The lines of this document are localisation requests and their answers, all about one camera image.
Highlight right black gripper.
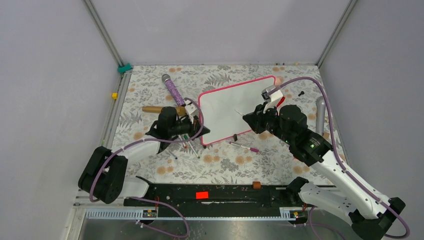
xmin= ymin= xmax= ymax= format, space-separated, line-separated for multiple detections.
xmin=243 ymin=100 xmax=294 ymax=145

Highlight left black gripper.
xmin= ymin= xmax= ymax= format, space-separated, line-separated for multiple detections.
xmin=169 ymin=113 xmax=210 ymax=141

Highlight black capped marker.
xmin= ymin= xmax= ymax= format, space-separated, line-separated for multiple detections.
xmin=234 ymin=109 xmax=245 ymax=117

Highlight pink framed whiteboard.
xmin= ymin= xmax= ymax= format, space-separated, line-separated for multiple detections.
xmin=198 ymin=75 xmax=276 ymax=146

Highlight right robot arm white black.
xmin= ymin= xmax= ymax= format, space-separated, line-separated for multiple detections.
xmin=242 ymin=104 xmax=406 ymax=240

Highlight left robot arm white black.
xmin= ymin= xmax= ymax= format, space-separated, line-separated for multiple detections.
xmin=77 ymin=106 xmax=210 ymax=206

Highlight green capped marker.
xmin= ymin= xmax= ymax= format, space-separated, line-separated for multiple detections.
xmin=183 ymin=134 xmax=200 ymax=159

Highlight red capped marker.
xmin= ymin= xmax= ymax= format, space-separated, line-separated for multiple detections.
xmin=178 ymin=135 xmax=188 ymax=149

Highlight pink capped marker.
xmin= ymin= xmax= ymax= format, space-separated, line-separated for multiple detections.
xmin=229 ymin=141 xmax=260 ymax=153

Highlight blue capped marker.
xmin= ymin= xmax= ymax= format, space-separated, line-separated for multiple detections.
xmin=168 ymin=151 xmax=178 ymax=160

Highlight floral patterned table mat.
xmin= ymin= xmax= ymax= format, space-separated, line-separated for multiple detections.
xmin=110 ymin=65 xmax=332 ymax=186

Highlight pink toy microphone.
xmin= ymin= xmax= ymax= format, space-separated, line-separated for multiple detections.
xmin=274 ymin=76 xmax=284 ymax=86

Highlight red tape label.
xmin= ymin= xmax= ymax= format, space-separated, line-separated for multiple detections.
xmin=195 ymin=191 xmax=209 ymax=200

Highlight silver grey microphone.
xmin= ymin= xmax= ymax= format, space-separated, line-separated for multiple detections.
xmin=315 ymin=96 xmax=327 ymax=136

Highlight purple glitter microphone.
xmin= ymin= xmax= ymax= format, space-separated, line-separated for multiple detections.
xmin=161 ymin=74 xmax=185 ymax=106

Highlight small brown block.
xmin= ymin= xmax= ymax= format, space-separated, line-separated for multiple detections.
xmin=252 ymin=181 xmax=262 ymax=190

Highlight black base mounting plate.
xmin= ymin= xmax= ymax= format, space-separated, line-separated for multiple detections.
xmin=123 ymin=183 xmax=306 ymax=217

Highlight small yellow cube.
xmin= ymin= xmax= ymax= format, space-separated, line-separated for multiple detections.
xmin=111 ymin=92 xmax=118 ymax=100

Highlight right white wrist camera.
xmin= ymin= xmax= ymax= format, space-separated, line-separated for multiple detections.
xmin=261 ymin=85 xmax=284 ymax=110

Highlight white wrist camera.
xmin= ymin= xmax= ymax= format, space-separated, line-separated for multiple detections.
xmin=184 ymin=102 xmax=199 ymax=120
xmin=261 ymin=85 xmax=284 ymax=110

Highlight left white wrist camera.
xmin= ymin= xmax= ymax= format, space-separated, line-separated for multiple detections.
xmin=184 ymin=102 xmax=199 ymax=120

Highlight red rectangular frame block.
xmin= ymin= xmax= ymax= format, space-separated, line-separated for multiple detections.
xmin=276 ymin=96 xmax=286 ymax=108

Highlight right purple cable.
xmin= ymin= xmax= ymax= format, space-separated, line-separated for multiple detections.
xmin=271 ymin=76 xmax=411 ymax=240

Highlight teal corner bracket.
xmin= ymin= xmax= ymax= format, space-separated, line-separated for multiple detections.
xmin=117 ymin=63 xmax=133 ymax=74

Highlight aluminium slotted rail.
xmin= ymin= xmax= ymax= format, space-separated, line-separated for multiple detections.
xmin=85 ymin=207 xmax=301 ymax=221

